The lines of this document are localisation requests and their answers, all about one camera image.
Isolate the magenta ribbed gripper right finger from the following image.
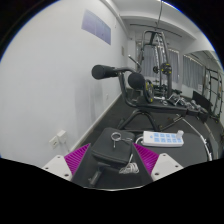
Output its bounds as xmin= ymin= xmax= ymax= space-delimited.
xmin=134 ymin=144 xmax=159 ymax=174

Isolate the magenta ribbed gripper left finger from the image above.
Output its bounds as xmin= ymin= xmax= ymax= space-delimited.
xmin=64 ymin=144 xmax=90 ymax=171

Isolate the white charger plug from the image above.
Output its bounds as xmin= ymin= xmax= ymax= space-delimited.
xmin=176 ymin=130 xmax=184 ymax=139

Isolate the white blue power strip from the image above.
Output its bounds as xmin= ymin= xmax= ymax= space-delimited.
xmin=142 ymin=131 xmax=184 ymax=147

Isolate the black pouch case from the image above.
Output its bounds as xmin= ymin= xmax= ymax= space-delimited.
xmin=91 ymin=127 xmax=134 ymax=165

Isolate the black weight bench machine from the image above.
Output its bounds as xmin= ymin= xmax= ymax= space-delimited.
xmin=91 ymin=65 xmax=208 ymax=131

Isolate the yellow black weight plate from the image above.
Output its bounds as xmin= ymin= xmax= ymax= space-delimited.
xmin=144 ymin=80 xmax=154 ymax=103

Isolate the grey power rack machine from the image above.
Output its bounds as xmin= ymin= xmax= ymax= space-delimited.
xmin=136 ymin=30 xmax=182 ymax=99

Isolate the coiled white cable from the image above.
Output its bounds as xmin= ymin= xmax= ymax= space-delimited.
xmin=118 ymin=153 xmax=140 ymax=175

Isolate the white wall socket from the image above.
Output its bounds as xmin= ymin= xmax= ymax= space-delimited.
xmin=49 ymin=136 xmax=59 ymax=149

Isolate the white wall plug adapter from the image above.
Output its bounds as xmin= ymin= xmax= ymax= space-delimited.
xmin=57 ymin=130 xmax=67 ymax=143

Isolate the silver key ring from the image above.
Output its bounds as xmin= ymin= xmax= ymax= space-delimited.
xmin=110 ymin=131 xmax=133 ymax=149

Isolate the white power strip cord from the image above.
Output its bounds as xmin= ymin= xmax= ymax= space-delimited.
xmin=181 ymin=117 xmax=214 ymax=162

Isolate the wall mirror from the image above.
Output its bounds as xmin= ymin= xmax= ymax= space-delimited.
xmin=181 ymin=49 xmax=224 ymax=126

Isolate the purple wall poster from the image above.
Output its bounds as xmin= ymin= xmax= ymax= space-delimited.
xmin=82 ymin=10 xmax=111 ymax=44

